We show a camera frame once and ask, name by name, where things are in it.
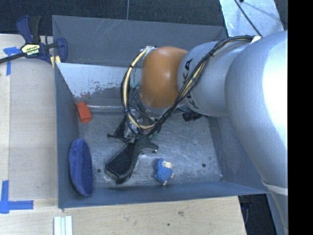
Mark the pale wood board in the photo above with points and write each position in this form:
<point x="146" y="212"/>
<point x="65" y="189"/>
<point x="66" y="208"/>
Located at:
<point x="31" y="131"/>

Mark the blue toy animal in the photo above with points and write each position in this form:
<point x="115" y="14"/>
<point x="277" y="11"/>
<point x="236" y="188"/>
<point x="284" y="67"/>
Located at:
<point x="162" y="172"/>

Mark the blue oval cushion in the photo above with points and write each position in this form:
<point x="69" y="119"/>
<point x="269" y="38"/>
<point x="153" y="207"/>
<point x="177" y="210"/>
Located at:
<point x="80" y="166"/>

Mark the grey metal bin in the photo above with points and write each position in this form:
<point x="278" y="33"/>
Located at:
<point x="185" y="153"/>

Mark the orange-red small block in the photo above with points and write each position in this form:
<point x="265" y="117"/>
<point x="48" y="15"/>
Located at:
<point x="83" y="112"/>

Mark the black sunglasses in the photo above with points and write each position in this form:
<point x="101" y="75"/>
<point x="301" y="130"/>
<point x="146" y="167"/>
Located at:
<point x="122" y="161"/>

